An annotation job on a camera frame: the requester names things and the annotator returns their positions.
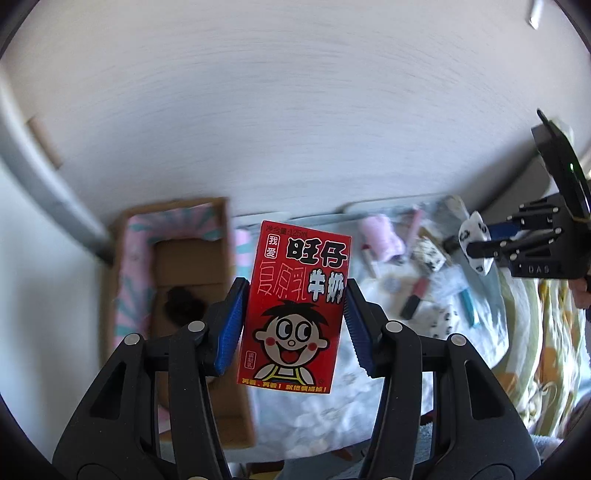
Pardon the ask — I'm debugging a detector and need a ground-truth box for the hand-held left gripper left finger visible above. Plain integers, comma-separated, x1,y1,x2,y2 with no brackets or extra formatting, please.
52,277,250,480

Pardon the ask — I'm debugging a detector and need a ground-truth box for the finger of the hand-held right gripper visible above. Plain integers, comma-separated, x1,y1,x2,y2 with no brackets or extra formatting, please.
465,228,565,265
482,203,563,238

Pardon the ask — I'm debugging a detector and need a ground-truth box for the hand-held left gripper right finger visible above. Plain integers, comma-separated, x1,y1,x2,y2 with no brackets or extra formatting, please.
342,279,541,480

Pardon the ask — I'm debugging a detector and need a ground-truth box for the panda print packet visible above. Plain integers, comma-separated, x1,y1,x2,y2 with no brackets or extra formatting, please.
458,210,493,278
425,307,461,340

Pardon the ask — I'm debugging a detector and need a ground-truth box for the red milk carton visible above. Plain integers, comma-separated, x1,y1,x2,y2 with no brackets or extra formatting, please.
236,220,354,395

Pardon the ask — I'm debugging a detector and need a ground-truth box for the cardboard box pink striped lining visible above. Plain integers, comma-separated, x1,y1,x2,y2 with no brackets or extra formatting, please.
100,198,257,450

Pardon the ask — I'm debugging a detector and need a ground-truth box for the person's right hand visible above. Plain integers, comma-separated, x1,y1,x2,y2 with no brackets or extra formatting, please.
570,277,591,311

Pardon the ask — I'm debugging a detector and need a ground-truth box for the dark object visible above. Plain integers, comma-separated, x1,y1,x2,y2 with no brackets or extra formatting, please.
161,286,206,325

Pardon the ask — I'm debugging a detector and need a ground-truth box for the white box black ink print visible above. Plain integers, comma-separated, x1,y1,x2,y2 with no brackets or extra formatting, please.
411,237,447,273

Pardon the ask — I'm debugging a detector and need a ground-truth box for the teal tube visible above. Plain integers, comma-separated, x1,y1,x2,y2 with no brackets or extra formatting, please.
459,288,481,329

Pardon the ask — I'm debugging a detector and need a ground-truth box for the dark pink lipstick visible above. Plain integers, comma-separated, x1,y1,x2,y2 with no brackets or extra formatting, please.
400,277,433,320

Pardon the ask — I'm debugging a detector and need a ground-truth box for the red lipstick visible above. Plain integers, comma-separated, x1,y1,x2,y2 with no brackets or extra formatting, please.
362,244,382,278

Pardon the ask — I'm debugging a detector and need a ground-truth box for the pink tube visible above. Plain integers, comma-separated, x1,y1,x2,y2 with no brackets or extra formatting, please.
406,208,424,246

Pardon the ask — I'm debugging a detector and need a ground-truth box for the pink tissue pack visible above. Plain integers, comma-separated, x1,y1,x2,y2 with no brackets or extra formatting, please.
360,215,407,264

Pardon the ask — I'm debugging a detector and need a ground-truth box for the light blue floral cloth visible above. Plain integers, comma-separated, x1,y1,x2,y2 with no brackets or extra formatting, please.
233,196,513,459

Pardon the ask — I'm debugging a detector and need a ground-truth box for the yellow floral blanket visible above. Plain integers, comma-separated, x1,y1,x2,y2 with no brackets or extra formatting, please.
489,265,591,445

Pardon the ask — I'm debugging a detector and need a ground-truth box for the grey metal rail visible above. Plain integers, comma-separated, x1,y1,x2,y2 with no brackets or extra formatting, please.
0,69,114,265

